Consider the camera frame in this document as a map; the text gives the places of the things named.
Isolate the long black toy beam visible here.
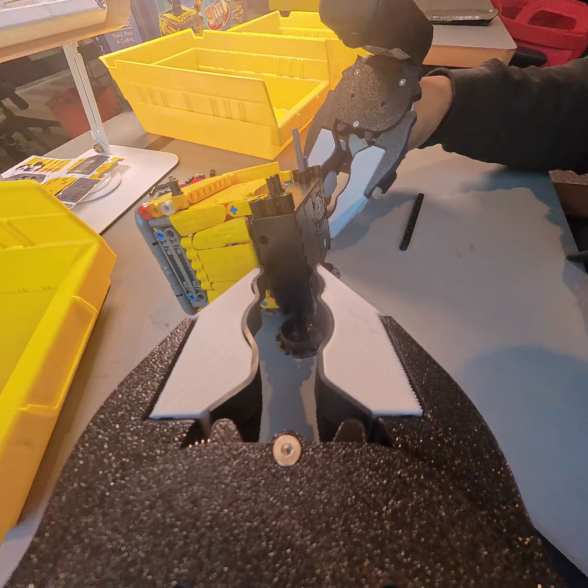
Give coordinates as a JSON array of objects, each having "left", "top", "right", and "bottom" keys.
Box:
[{"left": 399, "top": 192, "right": 426, "bottom": 251}]

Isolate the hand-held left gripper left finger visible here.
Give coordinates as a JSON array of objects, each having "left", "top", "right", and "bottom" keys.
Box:
[{"left": 150, "top": 269, "right": 263, "bottom": 421}]

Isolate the white stand pole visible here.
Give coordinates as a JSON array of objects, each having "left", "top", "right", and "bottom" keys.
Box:
[{"left": 63, "top": 42, "right": 111, "bottom": 155}]

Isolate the person's right forearm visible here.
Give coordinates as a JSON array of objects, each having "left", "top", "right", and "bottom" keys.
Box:
[{"left": 426, "top": 55, "right": 588, "bottom": 175}]

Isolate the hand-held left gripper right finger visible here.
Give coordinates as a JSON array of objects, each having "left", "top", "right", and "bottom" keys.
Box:
[{"left": 317, "top": 267, "right": 425, "bottom": 419}]

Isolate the red plastic canister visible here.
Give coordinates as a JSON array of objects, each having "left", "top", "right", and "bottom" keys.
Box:
[{"left": 496, "top": 0, "right": 588, "bottom": 52}]

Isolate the grey desk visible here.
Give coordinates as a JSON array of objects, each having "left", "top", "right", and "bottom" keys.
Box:
[{"left": 0, "top": 111, "right": 588, "bottom": 588}]

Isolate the yellow plastic bin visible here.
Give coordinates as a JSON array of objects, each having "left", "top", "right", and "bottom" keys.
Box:
[
  {"left": 0, "top": 179, "right": 118, "bottom": 543},
  {"left": 225, "top": 9, "right": 368, "bottom": 85},
  {"left": 100, "top": 28, "right": 331, "bottom": 161}
]

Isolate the grey metal axle rod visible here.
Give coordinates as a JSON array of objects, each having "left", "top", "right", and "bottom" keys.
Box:
[{"left": 292, "top": 129, "right": 309, "bottom": 175}]

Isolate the yellow toy block robot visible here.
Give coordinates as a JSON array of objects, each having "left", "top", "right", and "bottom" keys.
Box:
[{"left": 138, "top": 129, "right": 333, "bottom": 361}]

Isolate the yellow grey sticker sheet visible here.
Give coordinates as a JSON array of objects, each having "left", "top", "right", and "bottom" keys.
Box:
[{"left": 0, "top": 155, "right": 126, "bottom": 205}]

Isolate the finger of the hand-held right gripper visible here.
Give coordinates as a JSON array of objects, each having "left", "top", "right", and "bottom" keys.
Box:
[
  {"left": 327, "top": 145, "right": 388, "bottom": 239},
  {"left": 303, "top": 114, "right": 350, "bottom": 172}
]

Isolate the person's right hand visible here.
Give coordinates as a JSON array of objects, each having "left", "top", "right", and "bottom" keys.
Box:
[{"left": 407, "top": 74, "right": 453, "bottom": 152}]

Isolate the blue printed cardboard box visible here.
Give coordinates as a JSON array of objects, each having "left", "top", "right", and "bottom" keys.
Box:
[{"left": 106, "top": 0, "right": 251, "bottom": 51}]

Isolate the black flat device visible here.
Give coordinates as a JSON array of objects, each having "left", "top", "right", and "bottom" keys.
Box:
[{"left": 416, "top": 0, "right": 502, "bottom": 25}]

